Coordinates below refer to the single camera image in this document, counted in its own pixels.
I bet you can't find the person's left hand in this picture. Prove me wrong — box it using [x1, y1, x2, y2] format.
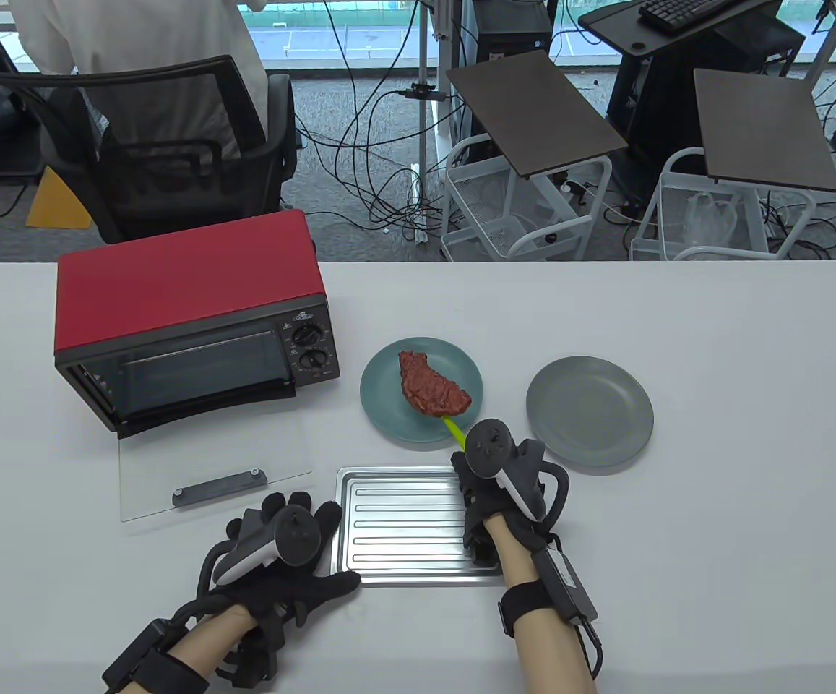
[221, 492, 363, 687]

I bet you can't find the person's right hand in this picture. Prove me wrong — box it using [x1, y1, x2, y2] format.
[450, 450, 550, 568]

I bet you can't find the grey VR controller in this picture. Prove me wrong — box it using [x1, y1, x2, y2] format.
[465, 418, 570, 525]
[197, 504, 321, 601]

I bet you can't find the silver baking tray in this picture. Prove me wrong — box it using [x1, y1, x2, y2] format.
[330, 466, 514, 587]

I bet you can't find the brown steak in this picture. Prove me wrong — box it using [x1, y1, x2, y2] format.
[397, 351, 473, 419]

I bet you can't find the red toaster oven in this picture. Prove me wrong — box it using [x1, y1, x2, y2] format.
[54, 210, 340, 523]

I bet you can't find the person's right forearm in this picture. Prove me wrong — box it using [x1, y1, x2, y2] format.
[486, 510, 595, 694]

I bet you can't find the person's left forearm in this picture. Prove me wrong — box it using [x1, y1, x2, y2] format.
[168, 604, 259, 669]

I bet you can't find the teal plate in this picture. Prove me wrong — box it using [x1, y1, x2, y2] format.
[360, 337, 484, 444]

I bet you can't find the grey plate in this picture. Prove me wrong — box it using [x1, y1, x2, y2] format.
[526, 355, 655, 467]

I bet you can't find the clear plastic bag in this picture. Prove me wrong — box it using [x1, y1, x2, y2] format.
[683, 192, 740, 250]

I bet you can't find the brown tilted board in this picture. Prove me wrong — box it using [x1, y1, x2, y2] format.
[694, 68, 836, 193]
[446, 49, 629, 179]

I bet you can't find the black office chair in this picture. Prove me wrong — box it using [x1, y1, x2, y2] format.
[0, 54, 299, 245]

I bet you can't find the orange floor mat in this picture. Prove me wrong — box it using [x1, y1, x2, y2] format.
[27, 168, 93, 231]

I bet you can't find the black computer tower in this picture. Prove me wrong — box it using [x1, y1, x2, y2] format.
[461, 0, 556, 73]

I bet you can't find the black tilted desk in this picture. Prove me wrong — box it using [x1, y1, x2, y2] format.
[579, 0, 807, 174]

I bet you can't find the black keyboard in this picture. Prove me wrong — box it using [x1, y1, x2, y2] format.
[638, 0, 740, 35]

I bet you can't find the black wrist strap with box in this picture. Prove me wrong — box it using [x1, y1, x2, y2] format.
[497, 549, 599, 637]
[102, 620, 210, 694]

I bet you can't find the black glove cable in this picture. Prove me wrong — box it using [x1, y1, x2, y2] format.
[575, 620, 606, 680]

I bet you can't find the white wire cart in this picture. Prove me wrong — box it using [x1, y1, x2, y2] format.
[631, 147, 817, 261]
[439, 134, 613, 261]

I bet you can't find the tangle of black cables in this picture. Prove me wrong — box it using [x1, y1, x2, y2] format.
[266, 0, 462, 232]

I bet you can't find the aluminium frame post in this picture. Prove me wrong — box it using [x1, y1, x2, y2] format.
[415, 0, 454, 243]

